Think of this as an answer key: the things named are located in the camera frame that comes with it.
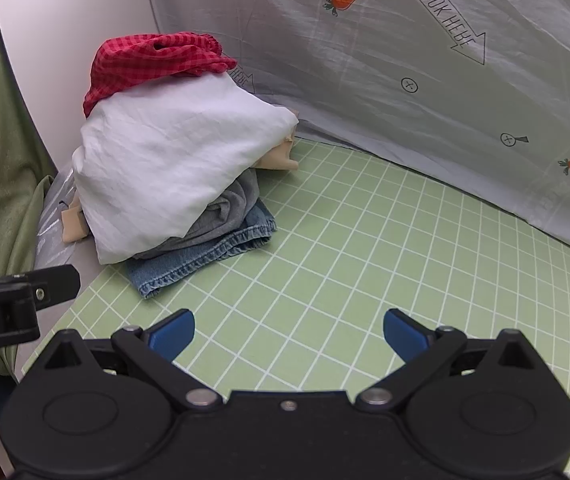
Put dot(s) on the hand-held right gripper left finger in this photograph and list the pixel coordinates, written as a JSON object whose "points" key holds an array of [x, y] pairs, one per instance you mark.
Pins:
{"points": [[175, 332]]}

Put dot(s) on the grey cloth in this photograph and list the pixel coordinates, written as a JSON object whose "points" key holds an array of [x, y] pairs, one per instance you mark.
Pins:
{"points": [[225, 215]]}

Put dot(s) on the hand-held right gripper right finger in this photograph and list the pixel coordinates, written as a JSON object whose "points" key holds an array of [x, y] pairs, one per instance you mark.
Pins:
{"points": [[402, 335]]}

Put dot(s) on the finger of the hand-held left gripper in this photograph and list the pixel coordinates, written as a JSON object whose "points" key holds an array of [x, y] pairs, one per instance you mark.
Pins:
{"points": [[57, 282]]}

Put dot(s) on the green grid cutting mat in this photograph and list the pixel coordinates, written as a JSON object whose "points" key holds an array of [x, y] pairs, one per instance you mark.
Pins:
{"points": [[365, 240]]}

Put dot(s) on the white cloth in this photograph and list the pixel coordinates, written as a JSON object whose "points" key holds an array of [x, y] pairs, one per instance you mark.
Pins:
{"points": [[165, 160]]}

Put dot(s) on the red checkered shorts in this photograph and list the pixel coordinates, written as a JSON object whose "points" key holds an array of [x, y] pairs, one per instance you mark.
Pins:
{"points": [[150, 62]]}

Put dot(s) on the beige cloth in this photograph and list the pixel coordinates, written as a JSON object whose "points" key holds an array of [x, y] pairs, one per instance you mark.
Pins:
{"points": [[275, 157]]}

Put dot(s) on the clear plastic bag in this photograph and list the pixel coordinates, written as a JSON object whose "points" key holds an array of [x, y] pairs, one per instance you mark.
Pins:
{"points": [[57, 210]]}

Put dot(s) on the grey printed bed sheet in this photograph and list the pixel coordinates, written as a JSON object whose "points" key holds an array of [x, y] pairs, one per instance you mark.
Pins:
{"points": [[390, 50]]}

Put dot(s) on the blue denim jeans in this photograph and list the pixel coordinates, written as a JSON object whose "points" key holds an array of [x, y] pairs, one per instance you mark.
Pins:
{"points": [[190, 270]]}

